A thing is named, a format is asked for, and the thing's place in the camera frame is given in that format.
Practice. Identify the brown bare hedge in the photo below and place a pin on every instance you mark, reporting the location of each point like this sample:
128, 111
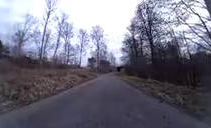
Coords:
166, 71

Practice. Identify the grey asphalt road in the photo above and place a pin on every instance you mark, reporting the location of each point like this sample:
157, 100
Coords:
106, 106

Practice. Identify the bare trees wood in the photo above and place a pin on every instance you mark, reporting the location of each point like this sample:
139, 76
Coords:
159, 33

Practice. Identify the leaf-strewn grass verge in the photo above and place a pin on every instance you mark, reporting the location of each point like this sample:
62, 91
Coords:
169, 93

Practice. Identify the row of bare trees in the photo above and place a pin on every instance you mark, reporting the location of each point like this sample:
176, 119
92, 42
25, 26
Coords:
46, 36

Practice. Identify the dry brown grass verge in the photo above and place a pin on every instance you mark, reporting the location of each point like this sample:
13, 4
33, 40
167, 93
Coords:
29, 83

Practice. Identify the low brown bushes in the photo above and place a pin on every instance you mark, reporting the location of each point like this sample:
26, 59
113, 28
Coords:
99, 66

